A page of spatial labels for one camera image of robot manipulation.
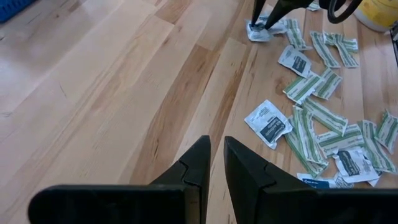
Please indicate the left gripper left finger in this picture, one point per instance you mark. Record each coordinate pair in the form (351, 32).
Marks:
(192, 174)

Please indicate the white lidded wipes canister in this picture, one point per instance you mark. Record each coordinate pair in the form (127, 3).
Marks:
(379, 12)

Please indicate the blue plastic basket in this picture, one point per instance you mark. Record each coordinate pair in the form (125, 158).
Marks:
(14, 7)

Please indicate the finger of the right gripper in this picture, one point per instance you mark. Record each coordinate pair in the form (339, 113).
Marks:
(286, 9)
(258, 11)

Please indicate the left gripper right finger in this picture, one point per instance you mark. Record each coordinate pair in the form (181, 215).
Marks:
(245, 174)

